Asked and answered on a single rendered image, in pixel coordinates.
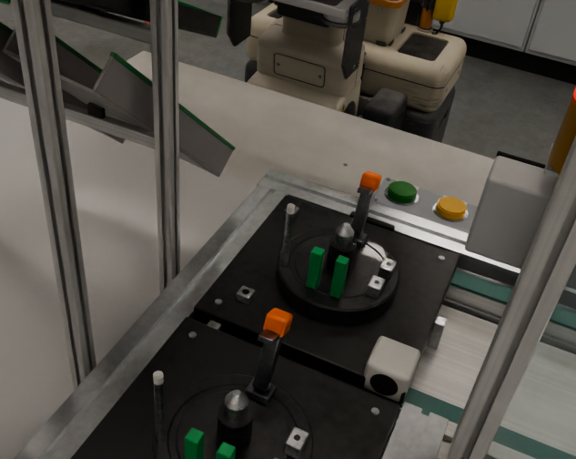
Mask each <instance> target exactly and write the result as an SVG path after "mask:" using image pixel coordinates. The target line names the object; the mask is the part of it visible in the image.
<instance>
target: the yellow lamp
mask: <svg viewBox="0 0 576 459"><path fill-rule="evenodd" d="M575 136H576V100H575V98H574V96H572V98H571V102H570V104H569V106H568V108H567V111H566V114H565V116H564V119H563V120H562V123H561V127H560V130H559V132H558V135H557V137H556V139H555V141H554V144H553V147H552V149H551V153H550V155H549V162H550V164H551V166H552V168H553V169H554V170H555V171H556V172H557V173H558V174H559V175H560V174H561V170H562V167H563V165H564V162H565V160H566V158H567V156H568V154H569V151H570V149H571V145H572V142H573V140H574V138H575Z"/></svg>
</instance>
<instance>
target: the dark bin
mask: <svg viewBox="0 0 576 459"><path fill-rule="evenodd" d="M60 1H64V2H68V3H71V4H76V5H82V6H86V7H90V8H94V9H97V10H102V11H106V12H109V13H113V14H117V15H123V16H128V17H132V18H135V19H139V20H143V21H147V22H150V6H149V0H60ZM177 4H178V29H181V30H185V31H188V32H192V33H196V34H200V35H204V36H211V37H214V38H216V37H217V34H218V31H219V28H220V25H221V22H222V18H223V16H221V15H216V14H214V13H211V12H208V11H206V10H204V9H201V8H198V7H196V6H193V5H190V4H187V3H184V2H182V1H179V0H177Z"/></svg>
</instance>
